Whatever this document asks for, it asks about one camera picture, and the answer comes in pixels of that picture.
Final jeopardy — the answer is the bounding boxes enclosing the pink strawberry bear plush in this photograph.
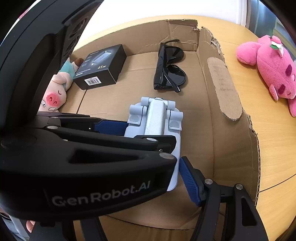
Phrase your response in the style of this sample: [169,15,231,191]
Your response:
[236,35,295,117]

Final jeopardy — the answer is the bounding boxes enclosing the brown cardboard box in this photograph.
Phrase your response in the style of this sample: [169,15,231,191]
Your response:
[60,19,260,240]

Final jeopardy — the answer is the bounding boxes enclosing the person's left hand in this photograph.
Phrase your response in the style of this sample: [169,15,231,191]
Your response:
[26,220,36,233]

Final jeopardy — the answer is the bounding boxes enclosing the light grey phone stand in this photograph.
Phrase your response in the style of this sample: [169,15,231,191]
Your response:
[123,96,184,192]

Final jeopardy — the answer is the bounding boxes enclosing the black charger box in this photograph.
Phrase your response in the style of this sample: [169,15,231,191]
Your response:
[73,44,126,90]

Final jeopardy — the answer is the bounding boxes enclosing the black sunglasses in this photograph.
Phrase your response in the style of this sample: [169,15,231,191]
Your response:
[154,39,187,93]

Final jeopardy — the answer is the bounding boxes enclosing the pink pig plush toy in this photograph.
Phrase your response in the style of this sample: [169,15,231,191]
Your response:
[39,58,84,112]

